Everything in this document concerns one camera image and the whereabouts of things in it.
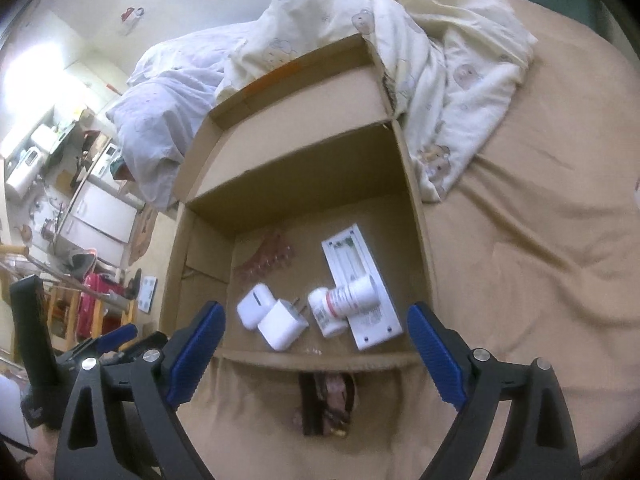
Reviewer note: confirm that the white cabinet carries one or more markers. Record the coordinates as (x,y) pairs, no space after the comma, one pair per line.
(105,220)

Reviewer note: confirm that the white remote control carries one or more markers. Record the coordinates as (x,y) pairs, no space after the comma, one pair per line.
(345,255)

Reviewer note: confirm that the white earbuds case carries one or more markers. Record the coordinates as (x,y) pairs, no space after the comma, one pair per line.
(255,305)

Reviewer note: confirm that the brown patterned rug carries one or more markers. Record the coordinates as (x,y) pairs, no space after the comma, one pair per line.
(142,230)

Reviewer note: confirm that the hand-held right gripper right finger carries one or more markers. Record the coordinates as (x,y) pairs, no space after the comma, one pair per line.
(437,355)

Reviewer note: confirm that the clear bag of pink items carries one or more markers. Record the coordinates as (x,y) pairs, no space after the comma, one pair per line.
(267,260)

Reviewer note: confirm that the black pink packet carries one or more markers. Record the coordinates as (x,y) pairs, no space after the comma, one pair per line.
(325,405)

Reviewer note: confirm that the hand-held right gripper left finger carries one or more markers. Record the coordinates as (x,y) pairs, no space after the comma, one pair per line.
(197,355)

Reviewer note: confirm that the cream printed blanket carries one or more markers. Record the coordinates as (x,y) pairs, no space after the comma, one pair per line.
(450,60)

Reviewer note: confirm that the white washing machine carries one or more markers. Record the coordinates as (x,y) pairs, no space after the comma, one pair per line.
(105,157)

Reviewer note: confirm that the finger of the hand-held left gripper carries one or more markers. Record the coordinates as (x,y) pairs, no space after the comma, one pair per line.
(140,346)
(119,334)

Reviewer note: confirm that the cardboard box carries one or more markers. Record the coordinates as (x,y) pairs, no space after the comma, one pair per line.
(300,170)

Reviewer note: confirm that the red bag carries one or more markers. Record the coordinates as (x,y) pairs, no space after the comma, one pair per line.
(92,300)

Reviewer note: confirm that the white charger adapter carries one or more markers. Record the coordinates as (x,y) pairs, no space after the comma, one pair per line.
(282,327)

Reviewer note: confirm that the white kitchen appliance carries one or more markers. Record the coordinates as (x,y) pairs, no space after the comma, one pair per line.
(25,170)

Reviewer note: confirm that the red white wall hook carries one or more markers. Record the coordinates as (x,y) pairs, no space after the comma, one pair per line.
(131,14)

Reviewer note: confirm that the blue label pill bottle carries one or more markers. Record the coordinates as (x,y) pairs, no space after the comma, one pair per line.
(325,317)

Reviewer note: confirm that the lavender white duvet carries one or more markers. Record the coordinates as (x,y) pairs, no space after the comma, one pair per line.
(160,110)

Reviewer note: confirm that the white bathroom scale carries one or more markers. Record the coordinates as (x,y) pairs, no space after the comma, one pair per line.
(147,295)

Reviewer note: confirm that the yellow wooden chair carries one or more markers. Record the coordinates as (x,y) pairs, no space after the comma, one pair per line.
(62,305)

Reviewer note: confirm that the red label pill bottle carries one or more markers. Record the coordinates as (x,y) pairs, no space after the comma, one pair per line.
(352,292)

